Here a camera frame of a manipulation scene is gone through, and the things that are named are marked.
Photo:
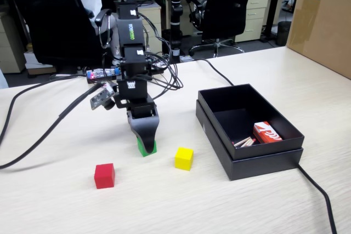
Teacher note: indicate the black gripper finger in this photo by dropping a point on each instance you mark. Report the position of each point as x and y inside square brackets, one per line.
[145, 132]

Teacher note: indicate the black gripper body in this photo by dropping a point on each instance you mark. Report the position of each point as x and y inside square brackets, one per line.
[133, 91]

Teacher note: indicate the green cube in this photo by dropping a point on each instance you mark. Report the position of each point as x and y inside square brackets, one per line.
[140, 149]

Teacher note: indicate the yellow cube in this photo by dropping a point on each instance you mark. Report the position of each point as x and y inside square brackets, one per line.
[183, 158]

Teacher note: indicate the red cube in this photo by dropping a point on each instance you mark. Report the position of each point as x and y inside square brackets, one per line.
[104, 176]

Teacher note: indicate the robot controller circuit board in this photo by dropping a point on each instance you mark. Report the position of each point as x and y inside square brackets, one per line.
[102, 73]

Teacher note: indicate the beige drawer cabinet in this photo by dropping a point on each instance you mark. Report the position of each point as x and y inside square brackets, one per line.
[153, 25]
[11, 45]
[253, 14]

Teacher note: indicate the black open box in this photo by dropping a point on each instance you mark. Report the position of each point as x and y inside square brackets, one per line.
[260, 168]
[225, 124]

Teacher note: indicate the black jointed stand pole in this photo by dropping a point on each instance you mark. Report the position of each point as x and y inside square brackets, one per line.
[175, 12]

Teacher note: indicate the wooden matchstick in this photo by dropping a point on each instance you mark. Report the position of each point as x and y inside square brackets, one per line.
[244, 142]
[250, 143]
[241, 140]

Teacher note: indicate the black mesh office chair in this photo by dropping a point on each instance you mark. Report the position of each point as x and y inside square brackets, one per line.
[227, 4]
[49, 17]

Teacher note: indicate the red white matchbox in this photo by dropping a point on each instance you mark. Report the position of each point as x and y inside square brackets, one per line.
[267, 132]

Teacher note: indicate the black mesh trash bin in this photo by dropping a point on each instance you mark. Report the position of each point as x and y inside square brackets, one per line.
[284, 34]

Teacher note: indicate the large cardboard box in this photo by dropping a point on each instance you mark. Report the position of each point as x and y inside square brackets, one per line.
[321, 28]

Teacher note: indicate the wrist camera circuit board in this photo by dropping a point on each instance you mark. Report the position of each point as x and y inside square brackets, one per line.
[100, 99]

